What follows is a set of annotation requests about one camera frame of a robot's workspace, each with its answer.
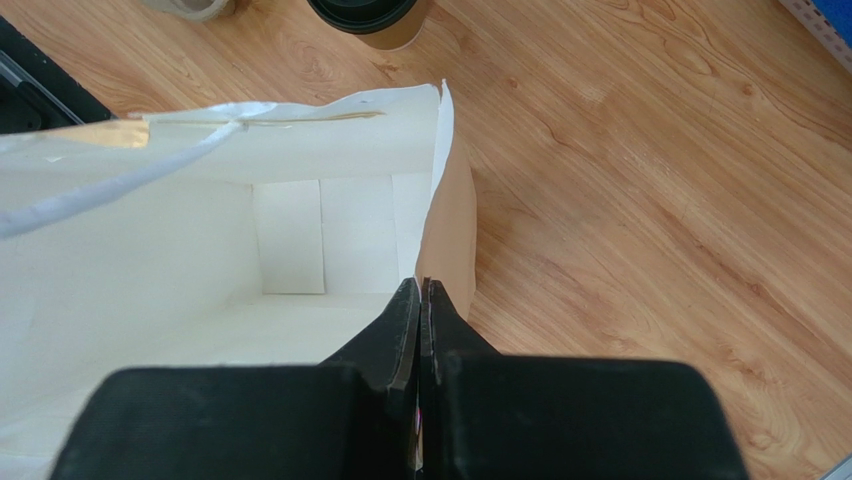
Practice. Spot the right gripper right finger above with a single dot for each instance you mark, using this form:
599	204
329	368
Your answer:
442	331

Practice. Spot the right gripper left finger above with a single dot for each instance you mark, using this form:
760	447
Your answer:
386	356

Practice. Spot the brown paper bag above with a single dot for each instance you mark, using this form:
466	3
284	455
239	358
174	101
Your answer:
240	234

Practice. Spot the grey pulp cup carrier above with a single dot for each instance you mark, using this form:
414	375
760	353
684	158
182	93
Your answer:
193	10

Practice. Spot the white plastic basket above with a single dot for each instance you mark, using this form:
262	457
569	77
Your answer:
827	21

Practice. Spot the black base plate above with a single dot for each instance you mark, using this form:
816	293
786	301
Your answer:
37	94

